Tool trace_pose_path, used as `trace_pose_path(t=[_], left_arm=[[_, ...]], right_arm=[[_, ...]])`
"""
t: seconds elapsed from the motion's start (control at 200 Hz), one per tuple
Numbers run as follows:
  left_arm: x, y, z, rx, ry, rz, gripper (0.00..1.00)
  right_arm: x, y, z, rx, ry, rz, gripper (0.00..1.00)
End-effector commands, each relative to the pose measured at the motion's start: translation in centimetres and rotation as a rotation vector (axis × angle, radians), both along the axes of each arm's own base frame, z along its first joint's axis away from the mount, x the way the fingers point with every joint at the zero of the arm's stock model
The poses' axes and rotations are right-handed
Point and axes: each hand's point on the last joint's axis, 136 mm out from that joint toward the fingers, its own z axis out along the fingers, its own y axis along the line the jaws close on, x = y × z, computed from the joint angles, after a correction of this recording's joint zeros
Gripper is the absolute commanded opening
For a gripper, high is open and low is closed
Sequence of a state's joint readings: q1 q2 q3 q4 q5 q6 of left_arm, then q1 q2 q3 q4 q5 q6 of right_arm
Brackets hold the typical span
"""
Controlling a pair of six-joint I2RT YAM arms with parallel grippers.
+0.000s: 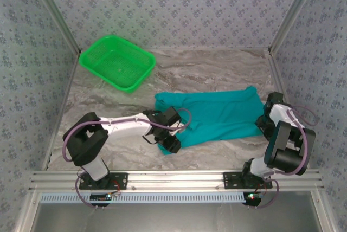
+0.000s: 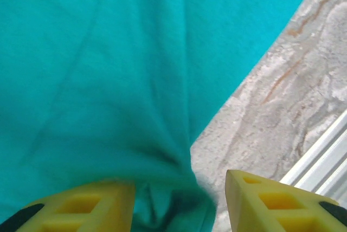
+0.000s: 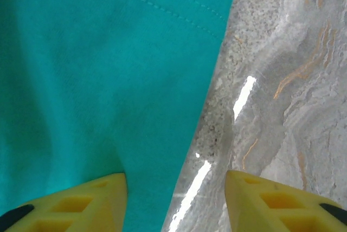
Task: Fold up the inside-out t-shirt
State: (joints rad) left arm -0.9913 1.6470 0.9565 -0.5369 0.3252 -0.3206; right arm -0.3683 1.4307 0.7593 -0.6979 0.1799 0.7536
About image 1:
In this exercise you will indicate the green plastic mesh basket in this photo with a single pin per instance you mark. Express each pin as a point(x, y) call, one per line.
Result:
point(116, 61)

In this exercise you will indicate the aluminium frame leg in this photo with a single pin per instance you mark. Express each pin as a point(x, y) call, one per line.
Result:
point(324, 215)
point(28, 210)

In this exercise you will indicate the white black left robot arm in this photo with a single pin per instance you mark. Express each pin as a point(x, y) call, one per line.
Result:
point(124, 125)

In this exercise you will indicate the aluminium frame post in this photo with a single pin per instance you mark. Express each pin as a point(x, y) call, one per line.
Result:
point(57, 12)
point(293, 12)

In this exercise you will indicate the aluminium mounting rail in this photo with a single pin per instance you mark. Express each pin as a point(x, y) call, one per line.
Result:
point(176, 180)

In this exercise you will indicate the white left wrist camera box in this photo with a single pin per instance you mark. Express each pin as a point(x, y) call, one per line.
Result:
point(174, 131)

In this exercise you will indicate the aluminium table side rail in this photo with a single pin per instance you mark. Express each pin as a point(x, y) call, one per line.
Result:
point(68, 88)
point(279, 80)

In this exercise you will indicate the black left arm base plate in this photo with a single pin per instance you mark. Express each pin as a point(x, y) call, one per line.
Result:
point(122, 181)

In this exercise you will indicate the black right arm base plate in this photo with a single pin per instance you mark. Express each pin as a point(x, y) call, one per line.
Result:
point(230, 180)

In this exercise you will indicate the teal t-shirt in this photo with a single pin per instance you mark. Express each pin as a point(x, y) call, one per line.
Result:
point(217, 115)

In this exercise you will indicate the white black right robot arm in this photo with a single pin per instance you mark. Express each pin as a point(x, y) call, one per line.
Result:
point(287, 150)

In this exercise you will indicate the small black controller board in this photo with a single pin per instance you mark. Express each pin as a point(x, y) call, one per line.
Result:
point(252, 198)
point(99, 197)

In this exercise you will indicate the grey metal sheet panel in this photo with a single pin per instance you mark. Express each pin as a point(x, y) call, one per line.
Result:
point(176, 218)

